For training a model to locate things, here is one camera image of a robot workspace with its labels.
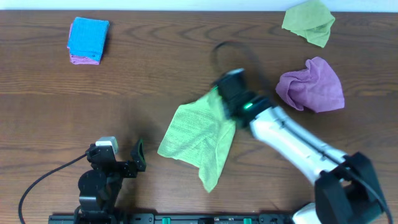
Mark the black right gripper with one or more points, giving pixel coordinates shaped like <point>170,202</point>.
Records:
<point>229,101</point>

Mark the folded blue cloth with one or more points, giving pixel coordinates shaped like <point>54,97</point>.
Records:
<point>87,37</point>

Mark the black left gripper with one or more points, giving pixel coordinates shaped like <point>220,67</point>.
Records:
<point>123,168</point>

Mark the crumpled olive green cloth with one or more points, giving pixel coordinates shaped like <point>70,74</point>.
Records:
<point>311,20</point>

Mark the folded pink cloth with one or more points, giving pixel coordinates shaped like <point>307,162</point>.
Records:
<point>81,59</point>

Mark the crumpled purple cloth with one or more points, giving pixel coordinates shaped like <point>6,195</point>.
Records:
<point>317,87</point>

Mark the black mounting rail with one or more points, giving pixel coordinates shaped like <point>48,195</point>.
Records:
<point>149,218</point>

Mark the light green cloth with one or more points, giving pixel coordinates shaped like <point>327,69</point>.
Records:
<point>200,134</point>

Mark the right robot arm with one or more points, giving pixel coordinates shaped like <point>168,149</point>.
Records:
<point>347,189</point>

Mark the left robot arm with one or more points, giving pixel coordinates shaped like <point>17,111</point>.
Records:
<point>100,186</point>

